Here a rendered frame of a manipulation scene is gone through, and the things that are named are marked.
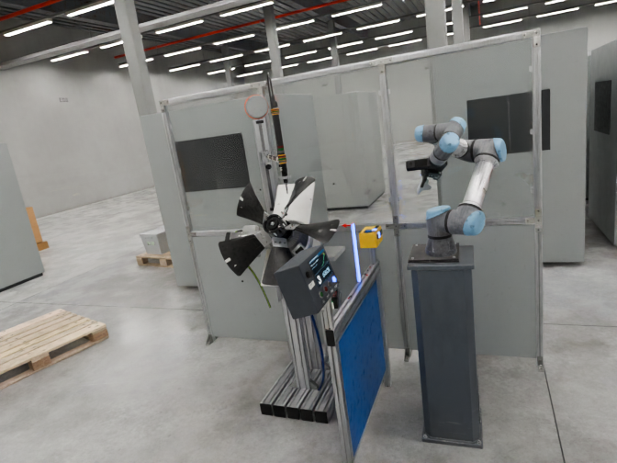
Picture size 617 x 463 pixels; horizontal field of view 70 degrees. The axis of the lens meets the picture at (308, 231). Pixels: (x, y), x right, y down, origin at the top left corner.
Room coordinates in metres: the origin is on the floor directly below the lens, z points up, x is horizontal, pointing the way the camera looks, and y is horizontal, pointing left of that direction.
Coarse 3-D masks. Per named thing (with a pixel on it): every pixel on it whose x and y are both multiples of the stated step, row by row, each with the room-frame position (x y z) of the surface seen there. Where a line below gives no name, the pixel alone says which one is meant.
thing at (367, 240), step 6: (366, 228) 2.55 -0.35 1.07; (372, 228) 2.53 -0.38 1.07; (378, 228) 2.51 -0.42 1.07; (360, 234) 2.45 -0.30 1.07; (366, 234) 2.43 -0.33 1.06; (372, 234) 2.42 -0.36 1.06; (360, 240) 2.45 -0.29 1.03; (366, 240) 2.43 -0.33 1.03; (372, 240) 2.42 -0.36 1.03; (378, 240) 2.47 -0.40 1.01; (360, 246) 2.45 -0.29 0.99; (366, 246) 2.43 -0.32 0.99; (372, 246) 2.42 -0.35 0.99
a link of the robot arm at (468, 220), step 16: (480, 144) 2.17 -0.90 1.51; (496, 144) 2.12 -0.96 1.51; (480, 160) 2.13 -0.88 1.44; (496, 160) 2.10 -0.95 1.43; (480, 176) 2.06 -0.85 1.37; (480, 192) 2.01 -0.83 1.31; (464, 208) 1.97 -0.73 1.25; (480, 208) 1.96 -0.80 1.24; (448, 224) 1.97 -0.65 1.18; (464, 224) 1.92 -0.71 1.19; (480, 224) 1.94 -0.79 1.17
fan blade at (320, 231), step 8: (304, 224) 2.37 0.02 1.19; (312, 224) 2.37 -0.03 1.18; (320, 224) 2.35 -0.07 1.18; (328, 224) 2.33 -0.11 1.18; (336, 224) 2.31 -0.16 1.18; (304, 232) 2.27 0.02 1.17; (312, 232) 2.26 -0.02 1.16; (320, 232) 2.25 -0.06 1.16; (328, 232) 2.25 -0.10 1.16; (320, 240) 2.20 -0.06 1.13; (328, 240) 2.20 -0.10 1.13
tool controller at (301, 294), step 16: (304, 256) 1.58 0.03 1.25; (320, 256) 1.63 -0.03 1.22; (288, 272) 1.47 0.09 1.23; (304, 272) 1.47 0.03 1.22; (320, 272) 1.58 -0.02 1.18; (288, 288) 1.48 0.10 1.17; (304, 288) 1.45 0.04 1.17; (320, 288) 1.53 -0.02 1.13; (336, 288) 1.64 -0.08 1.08; (288, 304) 1.48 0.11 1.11; (304, 304) 1.46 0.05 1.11; (320, 304) 1.48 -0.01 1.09
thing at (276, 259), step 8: (272, 248) 2.29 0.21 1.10; (280, 248) 2.31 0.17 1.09; (288, 248) 2.34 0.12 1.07; (272, 256) 2.26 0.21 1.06; (280, 256) 2.27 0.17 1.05; (288, 256) 2.30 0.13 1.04; (272, 264) 2.23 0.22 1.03; (280, 264) 2.24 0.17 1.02; (264, 272) 2.20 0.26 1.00; (272, 272) 2.20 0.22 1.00; (264, 280) 2.17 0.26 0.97; (272, 280) 2.17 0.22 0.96
